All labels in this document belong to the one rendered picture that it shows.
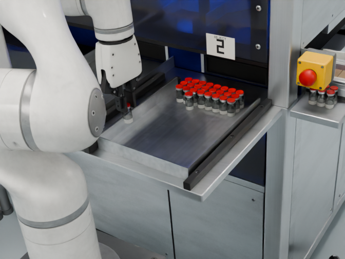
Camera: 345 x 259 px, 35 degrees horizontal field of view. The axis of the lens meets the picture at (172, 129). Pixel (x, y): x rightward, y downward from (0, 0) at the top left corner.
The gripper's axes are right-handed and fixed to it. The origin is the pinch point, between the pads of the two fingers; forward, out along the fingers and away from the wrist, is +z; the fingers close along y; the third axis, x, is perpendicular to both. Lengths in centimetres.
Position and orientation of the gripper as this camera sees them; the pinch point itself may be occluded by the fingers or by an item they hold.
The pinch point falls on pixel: (125, 100)
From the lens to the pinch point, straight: 125.2
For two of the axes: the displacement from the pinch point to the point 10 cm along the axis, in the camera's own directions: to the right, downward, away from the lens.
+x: 7.6, 2.5, -6.0
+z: 1.0, 8.7, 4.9
